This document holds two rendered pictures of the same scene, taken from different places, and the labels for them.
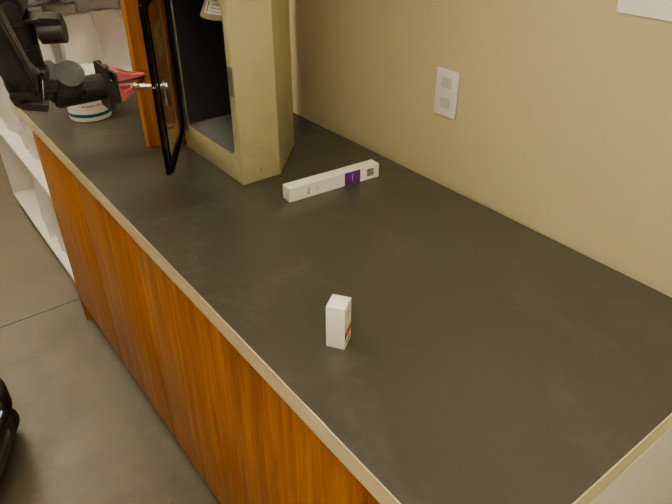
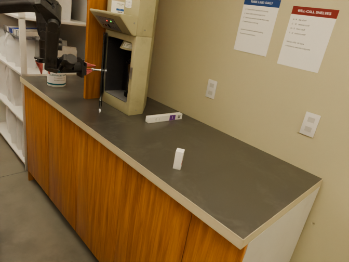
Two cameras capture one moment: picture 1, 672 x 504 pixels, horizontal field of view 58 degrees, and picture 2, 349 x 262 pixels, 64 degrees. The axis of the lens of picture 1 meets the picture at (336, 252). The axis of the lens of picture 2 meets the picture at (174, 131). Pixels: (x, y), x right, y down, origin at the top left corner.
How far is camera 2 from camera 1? 36 cm
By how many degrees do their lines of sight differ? 14
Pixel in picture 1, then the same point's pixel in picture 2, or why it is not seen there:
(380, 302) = (190, 157)
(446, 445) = (223, 200)
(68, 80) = (70, 61)
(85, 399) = (28, 214)
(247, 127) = (134, 92)
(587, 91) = (265, 90)
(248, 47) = (139, 61)
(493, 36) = (231, 69)
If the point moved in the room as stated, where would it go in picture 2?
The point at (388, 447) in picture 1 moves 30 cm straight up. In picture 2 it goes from (202, 199) to (220, 123)
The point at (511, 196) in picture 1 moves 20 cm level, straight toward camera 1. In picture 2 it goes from (234, 129) to (233, 141)
